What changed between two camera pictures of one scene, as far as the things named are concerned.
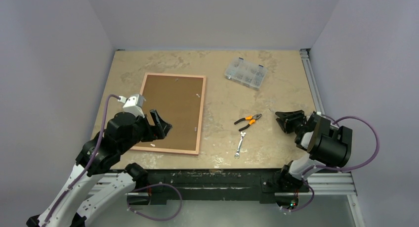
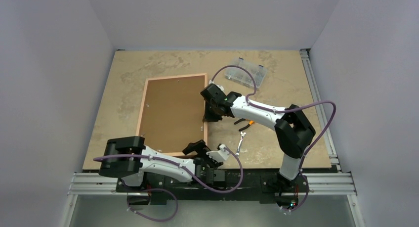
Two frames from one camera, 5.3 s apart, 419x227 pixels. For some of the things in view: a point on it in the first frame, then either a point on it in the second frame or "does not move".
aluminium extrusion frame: x=328 y=183 does not move
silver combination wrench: x=242 y=134 does not move
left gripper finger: x=156 y=133 → x=197 y=147
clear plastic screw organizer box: x=246 y=73 does not move
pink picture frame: x=178 y=100 does not move
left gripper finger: x=165 y=126 → x=202 y=148
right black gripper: x=297 y=123 → x=213 y=111
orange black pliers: x=253 y=119 does not move
